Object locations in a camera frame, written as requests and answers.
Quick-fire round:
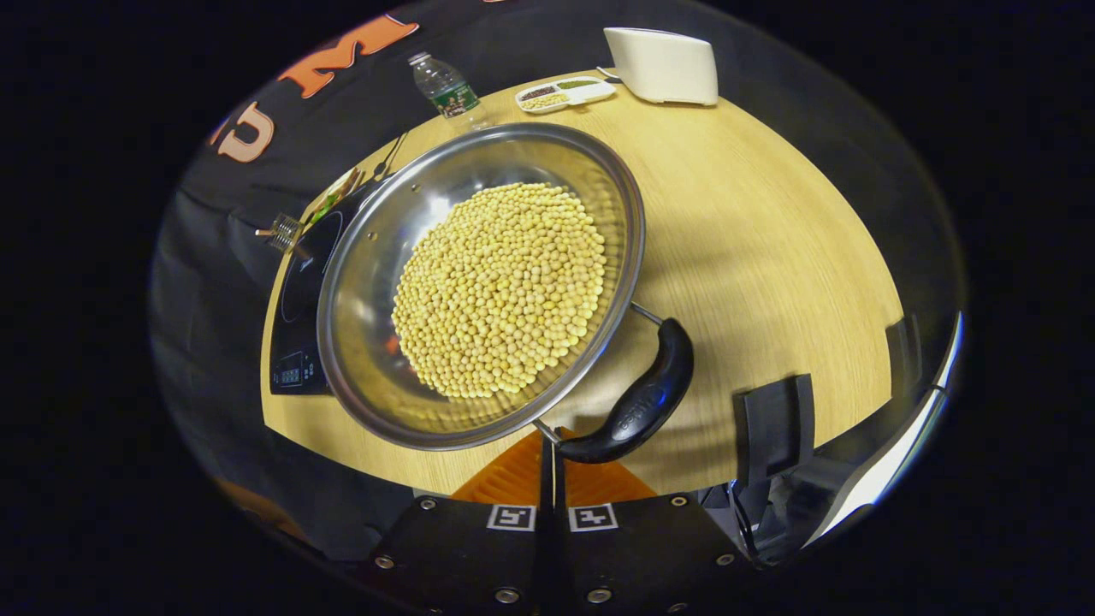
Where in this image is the stainless steel pot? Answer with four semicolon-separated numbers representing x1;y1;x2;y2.
317;121;695;465

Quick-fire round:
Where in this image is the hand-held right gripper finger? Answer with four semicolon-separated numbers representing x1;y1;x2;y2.
554;432;754;616
370;428;557;616

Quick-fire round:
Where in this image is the pile of yellow soybeans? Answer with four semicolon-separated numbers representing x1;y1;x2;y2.
392;181;608;400

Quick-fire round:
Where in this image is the white boxy appliance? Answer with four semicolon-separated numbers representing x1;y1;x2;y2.
603;27;719;107

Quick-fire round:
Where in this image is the white divided bean dish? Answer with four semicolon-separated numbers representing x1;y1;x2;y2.
515;76;617;115

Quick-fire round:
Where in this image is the small clear glass holder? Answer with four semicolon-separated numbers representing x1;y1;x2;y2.
255;214;313;260

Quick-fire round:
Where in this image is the black induction cooktop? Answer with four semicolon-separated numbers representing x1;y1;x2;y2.
269;175;394;396

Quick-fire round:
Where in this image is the clear plastic water bottle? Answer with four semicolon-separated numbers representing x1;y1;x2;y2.
408;51;484;121

